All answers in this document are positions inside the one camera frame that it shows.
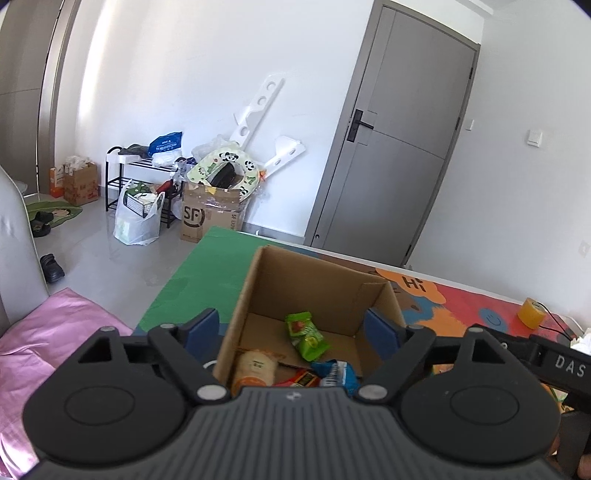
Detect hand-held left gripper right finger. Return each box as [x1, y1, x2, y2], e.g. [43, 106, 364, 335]
[353, 308, 532, 403]

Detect dark slippers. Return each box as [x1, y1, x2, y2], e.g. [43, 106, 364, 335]
[30, 210, 52, 237]

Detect orange bread packet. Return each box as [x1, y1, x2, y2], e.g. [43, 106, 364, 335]
[231, 350, 279, 397]

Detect black door handle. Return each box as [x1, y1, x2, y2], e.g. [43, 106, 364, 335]
[346, 109, 375, 143]

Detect grey wardrobe door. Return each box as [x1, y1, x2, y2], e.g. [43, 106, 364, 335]
[0, 0, 83, 195]

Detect pink blanket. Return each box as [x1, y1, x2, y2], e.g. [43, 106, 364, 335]
[0, 287, 134, 480]

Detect black shoe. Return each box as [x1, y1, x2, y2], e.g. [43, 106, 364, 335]
[40, 253, 65, 283]

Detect black shoe rack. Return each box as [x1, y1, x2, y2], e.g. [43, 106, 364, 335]
[106, 147, 185, 229]

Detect green floor mat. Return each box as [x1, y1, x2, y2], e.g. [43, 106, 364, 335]
[25, 200, 84, 229]

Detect colourful cartoon table mat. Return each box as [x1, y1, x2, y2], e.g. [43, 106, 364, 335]
[136, 226, 591, 404]

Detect blue plastic bag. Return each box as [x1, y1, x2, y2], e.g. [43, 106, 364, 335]
[148, 131, 184, 160]

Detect black cable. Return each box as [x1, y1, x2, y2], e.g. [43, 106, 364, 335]
[538, 302, 579, 344]

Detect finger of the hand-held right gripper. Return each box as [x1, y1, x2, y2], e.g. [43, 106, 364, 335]
[467, 324, 539, 366]

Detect short white foam board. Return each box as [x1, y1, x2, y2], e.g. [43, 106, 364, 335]
[263, 136, 306, 177]

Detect taped cardboard box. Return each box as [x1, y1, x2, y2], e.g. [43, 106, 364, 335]
[180, 180, 243, 244]

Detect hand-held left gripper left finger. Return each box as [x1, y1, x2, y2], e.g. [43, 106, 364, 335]
[76, 308, 230, 403]

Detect yellow tape roll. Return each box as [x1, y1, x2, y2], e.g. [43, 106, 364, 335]
[517, 298, 549, 329]

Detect small cardboard box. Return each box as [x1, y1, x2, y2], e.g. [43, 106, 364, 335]
[63, 161, 100, 207]

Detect bright green snack packet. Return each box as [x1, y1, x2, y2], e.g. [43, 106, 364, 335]
[285, 312, 329, 361]

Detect red snack packet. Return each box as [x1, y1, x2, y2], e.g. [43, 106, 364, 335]
[274, 369, 321, 389]

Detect white plastic brackets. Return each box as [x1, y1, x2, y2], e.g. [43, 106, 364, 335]
[229, 74, 283, 148]

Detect white chair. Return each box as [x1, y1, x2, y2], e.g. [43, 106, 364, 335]
[0, 166, 51, 333]

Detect brown cardboard box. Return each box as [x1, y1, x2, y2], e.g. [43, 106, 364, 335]
[215, 246, 407, 398]

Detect panda print ring seat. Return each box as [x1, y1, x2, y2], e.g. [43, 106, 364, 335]
[187, 147, 259, 200]

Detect white plastic bag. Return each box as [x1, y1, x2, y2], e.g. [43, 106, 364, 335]
[114, 179, 165, 246]

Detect blue snack packet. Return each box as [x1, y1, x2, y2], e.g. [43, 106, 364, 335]
[311, 360, 361, 397]

